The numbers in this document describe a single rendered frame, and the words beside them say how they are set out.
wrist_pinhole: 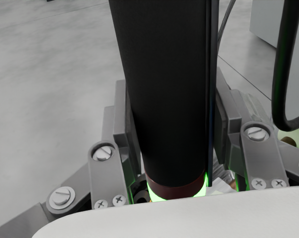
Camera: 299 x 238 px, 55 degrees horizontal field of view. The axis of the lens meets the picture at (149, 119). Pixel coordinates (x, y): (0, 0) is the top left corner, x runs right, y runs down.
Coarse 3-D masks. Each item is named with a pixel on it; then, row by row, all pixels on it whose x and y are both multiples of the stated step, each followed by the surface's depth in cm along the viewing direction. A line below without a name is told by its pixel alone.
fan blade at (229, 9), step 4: (232, 0) 38; (232, 4) 37; (228, 8) 40; (228, 12) 38; (224, 16) 41; (228, 16) 37; (224, 20) 38; (224, 24) 37; (220, 28) 41; (220, 32) 38; (220, 36) 38; (220, 40) 40
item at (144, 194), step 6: (144, 174) 39; (138, 180) 40; (144, 180) 39; (132, 186) 41; (138, 186) 40; (144, 186) 40; (132, 192) 41; (138, 192) 39; (144, 192) 38; (138, 198) 38; (144, 198) 38; (150, 198) 36
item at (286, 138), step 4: (284, 140) 26; (288, 140) 26; (292, 140) 26; (292, 144) 25; (296, 144) 26; (232, 180) 24; (228, 184) 23; (232, 184) 23; (232, 188) 23; (236, 188) 23
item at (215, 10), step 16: (208, 0) 10; (208, 16) 10; (208, 32) 10; (208, 48) 11; (208, 64) 11; (208, 80) 12; (208, 96) 12; (208, 112) 13; (208, 128) 13; (208, 144) 14; (208, 160) 15; (208, 176) 16
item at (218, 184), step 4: (216, 180) 23; (220, 180) 23; (212, 184) 23; (216, 184) 23; (220, 184) 23; (224, 184) 23; (208, 188) 23; (212, 188) 23; (216, 188) 23; (220, 188) 23; (224, 188) 23; (228, 188) 23; (208, 192) 23; (212, 192) 23; (224, 192) 22; (228, 192) 22; (232, 192) 22
